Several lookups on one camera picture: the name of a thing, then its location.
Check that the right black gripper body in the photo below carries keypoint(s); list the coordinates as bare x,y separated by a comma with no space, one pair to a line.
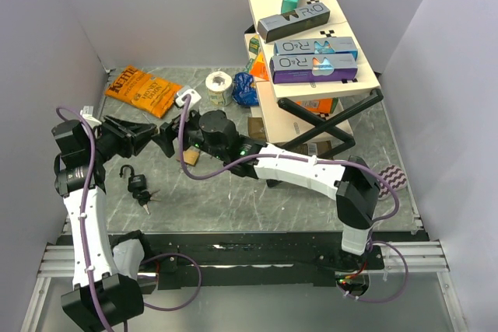
192,134

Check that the blue snack bag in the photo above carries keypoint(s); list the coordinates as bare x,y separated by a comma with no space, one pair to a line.
244,90

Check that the purple wavy cloth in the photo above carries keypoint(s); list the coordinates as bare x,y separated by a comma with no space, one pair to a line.
395,177

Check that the orange box on shelf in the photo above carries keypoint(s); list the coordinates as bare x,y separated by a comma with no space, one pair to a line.
258,68

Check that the green box on shelf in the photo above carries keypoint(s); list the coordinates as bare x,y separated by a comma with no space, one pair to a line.
254,45

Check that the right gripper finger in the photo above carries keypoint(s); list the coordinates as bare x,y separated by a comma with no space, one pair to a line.
165,144
170,129

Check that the large brass padlock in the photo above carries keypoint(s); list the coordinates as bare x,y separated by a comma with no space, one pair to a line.
191,157

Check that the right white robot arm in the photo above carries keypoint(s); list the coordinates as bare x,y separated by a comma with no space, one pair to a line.
351,184

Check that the blue R&O box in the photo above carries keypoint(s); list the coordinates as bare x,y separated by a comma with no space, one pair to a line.
327,45

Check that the black padlock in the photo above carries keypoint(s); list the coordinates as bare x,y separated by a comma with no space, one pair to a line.
136,182

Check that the cream shelf rack black frame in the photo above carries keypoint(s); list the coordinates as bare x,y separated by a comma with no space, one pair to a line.
289,124

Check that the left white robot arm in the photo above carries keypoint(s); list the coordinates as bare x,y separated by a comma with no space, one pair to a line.
105,284

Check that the grey R&O box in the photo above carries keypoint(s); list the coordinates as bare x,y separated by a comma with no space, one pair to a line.
301,19

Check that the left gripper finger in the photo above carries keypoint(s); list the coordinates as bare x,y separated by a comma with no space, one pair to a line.
139,140
127,127

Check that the purple R&O box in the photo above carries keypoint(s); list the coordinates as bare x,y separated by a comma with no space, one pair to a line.
312,68

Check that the orange Kettle chips bag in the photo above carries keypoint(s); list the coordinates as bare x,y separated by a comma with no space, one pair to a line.
144,91

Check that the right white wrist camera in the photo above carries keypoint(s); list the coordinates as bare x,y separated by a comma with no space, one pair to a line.
187,95

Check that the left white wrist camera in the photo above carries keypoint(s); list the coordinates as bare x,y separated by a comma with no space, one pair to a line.
87,112

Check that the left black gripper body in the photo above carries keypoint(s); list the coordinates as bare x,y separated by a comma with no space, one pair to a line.
109,142

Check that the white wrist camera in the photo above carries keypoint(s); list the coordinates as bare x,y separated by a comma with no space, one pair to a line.
187,95
87,112

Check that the olive brown snack bag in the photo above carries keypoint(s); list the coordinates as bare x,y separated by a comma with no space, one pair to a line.
256,130

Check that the toilet paper roll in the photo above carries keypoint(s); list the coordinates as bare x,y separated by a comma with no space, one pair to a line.
219,87

